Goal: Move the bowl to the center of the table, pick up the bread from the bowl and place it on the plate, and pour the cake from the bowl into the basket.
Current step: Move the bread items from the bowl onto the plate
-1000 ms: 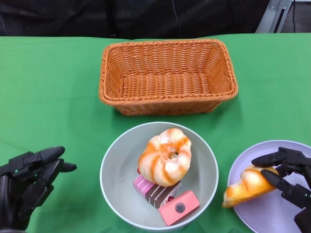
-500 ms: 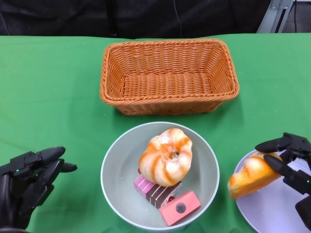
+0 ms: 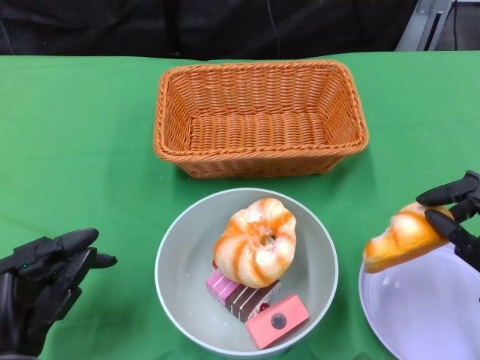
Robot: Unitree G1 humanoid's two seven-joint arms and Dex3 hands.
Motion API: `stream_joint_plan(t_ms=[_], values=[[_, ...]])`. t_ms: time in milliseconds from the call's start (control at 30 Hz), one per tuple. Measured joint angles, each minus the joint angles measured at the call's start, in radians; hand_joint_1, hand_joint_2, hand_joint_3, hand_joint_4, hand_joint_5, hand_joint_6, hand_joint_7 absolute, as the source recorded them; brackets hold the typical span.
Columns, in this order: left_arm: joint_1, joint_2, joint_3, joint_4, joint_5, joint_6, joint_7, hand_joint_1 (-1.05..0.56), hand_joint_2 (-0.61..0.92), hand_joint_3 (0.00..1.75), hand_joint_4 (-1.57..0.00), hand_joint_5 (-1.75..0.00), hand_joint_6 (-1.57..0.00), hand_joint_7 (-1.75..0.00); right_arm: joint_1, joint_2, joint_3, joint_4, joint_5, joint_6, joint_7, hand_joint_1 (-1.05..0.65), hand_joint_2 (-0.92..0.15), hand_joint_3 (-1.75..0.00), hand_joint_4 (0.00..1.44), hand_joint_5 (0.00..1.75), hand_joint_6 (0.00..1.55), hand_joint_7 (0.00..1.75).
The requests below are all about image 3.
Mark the orange striped bread roll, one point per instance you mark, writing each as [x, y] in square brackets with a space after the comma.
[405, 240]

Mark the pale lavender plate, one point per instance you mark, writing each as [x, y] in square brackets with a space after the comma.
[431, 311]

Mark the grey round bowl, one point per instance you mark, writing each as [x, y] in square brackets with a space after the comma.
[183, 262]

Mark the green tablecloth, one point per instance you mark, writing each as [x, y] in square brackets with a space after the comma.
[93, 150]

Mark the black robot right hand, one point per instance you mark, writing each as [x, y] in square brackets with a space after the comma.
[468, 195]

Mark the black backdrop cloth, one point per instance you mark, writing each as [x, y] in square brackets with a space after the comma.
[112, 26]

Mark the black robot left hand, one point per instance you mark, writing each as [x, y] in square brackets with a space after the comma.
[26, 292]

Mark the chocolate layered cake slice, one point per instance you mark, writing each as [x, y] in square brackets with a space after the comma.
[249, 302]

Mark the orange wicker basket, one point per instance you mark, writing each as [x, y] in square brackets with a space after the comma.
[258, 131]

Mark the pink layered cake slice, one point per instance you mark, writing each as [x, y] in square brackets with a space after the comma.
[219, 287]

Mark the grey metal frame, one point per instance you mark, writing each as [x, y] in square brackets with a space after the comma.
[422, 26]

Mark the pink cake block black dot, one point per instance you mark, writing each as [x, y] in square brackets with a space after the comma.
[296, 311]

